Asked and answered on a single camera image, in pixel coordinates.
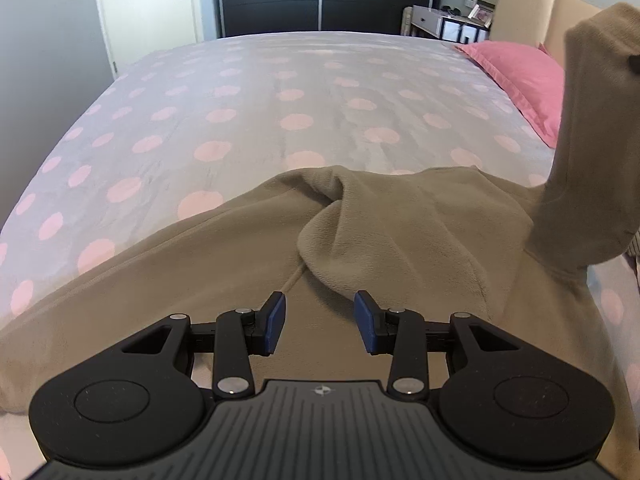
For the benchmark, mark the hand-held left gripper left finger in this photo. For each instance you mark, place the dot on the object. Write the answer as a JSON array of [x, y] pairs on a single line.
[[275, 322]]

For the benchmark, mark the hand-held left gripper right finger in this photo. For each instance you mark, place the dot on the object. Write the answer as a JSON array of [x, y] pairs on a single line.
[[365, 322]]

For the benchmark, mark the beige fleece hoodie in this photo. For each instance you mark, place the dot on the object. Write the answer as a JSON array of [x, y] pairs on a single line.
[[410, 230]]

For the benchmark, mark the pink pillow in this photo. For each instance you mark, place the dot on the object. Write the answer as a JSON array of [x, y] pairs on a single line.
[[525, 77]]

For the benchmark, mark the white nightstand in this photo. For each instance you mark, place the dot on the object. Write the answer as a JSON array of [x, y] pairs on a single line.
[[425, 20]]

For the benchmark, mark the white room door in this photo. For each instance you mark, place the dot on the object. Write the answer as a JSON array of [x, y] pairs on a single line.
[[145, 15]]

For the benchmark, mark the cream padded headboard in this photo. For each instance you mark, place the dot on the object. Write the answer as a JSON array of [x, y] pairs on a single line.
[[525, 15]]

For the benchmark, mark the photo frame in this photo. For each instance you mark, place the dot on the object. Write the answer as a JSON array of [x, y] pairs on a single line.
[[481, 12]]

